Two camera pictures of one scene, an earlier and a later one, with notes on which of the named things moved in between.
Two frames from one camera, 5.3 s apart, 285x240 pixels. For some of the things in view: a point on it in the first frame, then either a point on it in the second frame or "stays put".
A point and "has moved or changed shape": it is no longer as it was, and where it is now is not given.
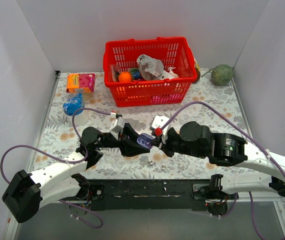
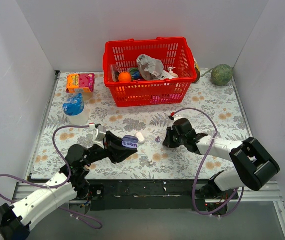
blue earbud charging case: (145, 140) has moved or changed shape
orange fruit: (125, 77) stays put
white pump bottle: (172, 74) stays put
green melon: (221, 74) stays put
